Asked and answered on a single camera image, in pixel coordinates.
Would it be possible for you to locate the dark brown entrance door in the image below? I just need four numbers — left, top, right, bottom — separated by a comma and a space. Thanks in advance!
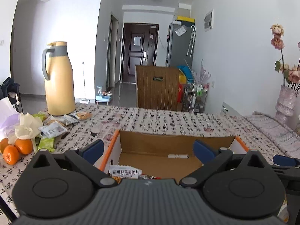
121, 23, 159, 83

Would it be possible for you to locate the orange tangerine right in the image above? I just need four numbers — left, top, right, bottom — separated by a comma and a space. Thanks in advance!
15, 139, 33, 155

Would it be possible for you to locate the yellow thermos jug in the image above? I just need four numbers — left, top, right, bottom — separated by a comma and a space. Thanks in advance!
42, 41, 76, 116

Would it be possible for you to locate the grey refrigerator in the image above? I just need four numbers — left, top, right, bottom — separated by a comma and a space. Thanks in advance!
166, 22, 196, 68

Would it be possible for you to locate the white qr code packet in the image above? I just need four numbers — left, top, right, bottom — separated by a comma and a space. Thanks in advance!
38, 121, 68, 139

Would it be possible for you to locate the white artificial flower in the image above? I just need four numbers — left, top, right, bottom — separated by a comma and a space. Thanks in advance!
8, 113, 43, 152

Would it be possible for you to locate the orange tangerine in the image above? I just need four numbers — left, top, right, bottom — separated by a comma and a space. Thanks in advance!
3, 145, 20, 165
15, 139, 33, 155

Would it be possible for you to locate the grey folded runner cloth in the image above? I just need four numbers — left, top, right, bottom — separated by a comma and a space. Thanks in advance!
245, 111, 299, 157

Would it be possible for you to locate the calligraphy print tablecloth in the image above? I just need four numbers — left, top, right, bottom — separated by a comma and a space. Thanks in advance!
1, 105, 299, 224

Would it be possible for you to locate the orange white cardboard box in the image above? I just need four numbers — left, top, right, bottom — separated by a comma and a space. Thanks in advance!
97, 130, 249, 181

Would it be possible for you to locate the orange tangerine front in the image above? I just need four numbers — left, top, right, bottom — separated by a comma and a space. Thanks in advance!
3, 145, 20, 165

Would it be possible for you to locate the metal wire storage cart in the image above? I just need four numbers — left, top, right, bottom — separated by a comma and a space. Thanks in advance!
182, 83, 209, 115

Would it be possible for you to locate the dried pink rose bouquet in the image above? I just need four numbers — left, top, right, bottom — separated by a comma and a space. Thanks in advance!
270, 23, 299, 92

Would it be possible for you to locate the yellow box on refrigerator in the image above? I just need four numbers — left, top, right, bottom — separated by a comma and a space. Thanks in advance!
177, 16, 195, 23

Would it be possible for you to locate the pink textured vase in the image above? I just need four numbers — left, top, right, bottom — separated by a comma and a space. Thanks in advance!
275, 85, 299, 124

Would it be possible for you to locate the green snack packet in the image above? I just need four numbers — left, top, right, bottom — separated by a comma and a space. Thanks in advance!
38, 138, 55, 152

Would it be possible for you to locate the wooden chair back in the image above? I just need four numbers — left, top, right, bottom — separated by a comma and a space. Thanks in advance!
135, 66, 179, 111

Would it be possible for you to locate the white oat crisp packet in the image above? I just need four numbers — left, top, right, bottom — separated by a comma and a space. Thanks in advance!
108, 165, 142, 183

